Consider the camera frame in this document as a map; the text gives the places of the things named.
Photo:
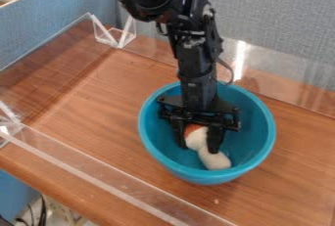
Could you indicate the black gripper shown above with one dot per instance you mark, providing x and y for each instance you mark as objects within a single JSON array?
[{"x": 221, "y": 117}]

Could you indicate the white brown toy mushroom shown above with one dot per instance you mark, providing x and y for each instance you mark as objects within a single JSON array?
[{"x": 196, "y": 142}]

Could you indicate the blue plastic bowl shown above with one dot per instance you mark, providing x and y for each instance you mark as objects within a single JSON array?
[{"x": 247, "y": 146}]

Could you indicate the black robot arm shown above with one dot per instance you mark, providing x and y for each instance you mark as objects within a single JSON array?
[{"x": 186, "y": 22}]

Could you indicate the clear acrylic back barrier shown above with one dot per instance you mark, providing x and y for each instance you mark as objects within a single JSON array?
[{"x": 278, "y": 75}]

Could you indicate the clear acrylic front barrier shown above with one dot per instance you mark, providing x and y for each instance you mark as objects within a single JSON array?
[{"x": 113, "y": 180}]

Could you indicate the clear acrylic corner bracket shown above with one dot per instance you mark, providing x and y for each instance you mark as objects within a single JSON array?
[{"x": 113, "y": 36}]

